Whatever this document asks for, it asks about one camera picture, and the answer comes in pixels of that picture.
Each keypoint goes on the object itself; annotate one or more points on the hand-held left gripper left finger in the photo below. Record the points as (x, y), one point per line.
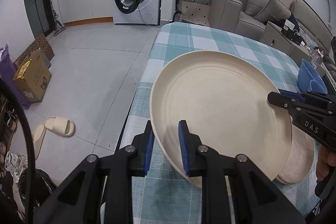
(148, 150)

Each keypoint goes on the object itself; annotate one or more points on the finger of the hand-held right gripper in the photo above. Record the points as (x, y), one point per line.
(291, 95)
(278, 99)

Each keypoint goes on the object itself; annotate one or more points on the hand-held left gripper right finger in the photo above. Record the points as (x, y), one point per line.
(183, 148)

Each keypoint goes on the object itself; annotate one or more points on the cream plate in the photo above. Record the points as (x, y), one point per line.
(299, 150)
(296, 181)
(223, 108)

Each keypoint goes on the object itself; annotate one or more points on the dark blue bowl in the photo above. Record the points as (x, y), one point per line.
(305, 74)

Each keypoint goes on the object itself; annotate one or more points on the light blue bowl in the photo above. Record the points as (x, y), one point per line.
(319, 87)

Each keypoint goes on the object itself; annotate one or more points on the person's right hand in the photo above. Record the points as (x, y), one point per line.
(324, 169)

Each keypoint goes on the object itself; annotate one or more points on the clear water bottle red cap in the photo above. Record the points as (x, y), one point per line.
(318, 58)

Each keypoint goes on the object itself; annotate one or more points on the grey side cabinet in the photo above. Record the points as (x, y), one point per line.
(278, 37)

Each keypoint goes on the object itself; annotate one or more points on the black box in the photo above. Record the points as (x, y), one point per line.
(291, 33)

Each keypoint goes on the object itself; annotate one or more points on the small white box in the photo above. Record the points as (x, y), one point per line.
(290, 23)

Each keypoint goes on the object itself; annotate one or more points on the grey sofa with pillows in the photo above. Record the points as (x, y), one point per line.
(309, 19)

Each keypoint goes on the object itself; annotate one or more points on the large grey cushion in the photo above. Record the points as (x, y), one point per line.
(274, 11)

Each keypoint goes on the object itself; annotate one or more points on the cream slipper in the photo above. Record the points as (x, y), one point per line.
(60, 127)
(38, 140)

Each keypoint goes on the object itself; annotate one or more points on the teal checked tablecloth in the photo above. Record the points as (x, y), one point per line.
(210, 37)

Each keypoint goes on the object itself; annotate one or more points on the small grey cushion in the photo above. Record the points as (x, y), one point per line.
(257, 1)

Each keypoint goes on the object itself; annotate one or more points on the black plastic bag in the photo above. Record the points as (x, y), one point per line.
(39, 192)

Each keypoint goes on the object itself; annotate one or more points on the beige dotted cushion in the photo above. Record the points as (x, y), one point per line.
(197, 14)

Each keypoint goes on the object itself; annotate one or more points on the white sneaker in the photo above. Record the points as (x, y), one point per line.
(15, 166)

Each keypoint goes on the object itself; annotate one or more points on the open cardboard box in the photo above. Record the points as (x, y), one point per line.
(36, 77)

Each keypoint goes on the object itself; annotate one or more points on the wooden shoe rack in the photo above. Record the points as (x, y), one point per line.
(8, 119)

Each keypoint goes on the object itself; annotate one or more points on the brown patterned board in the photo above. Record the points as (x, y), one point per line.
(43, 43)

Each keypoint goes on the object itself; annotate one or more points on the stick vacuum cleaner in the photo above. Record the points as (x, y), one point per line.
(59, 28)

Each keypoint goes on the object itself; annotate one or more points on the purple bag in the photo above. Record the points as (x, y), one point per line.
(8, 69)

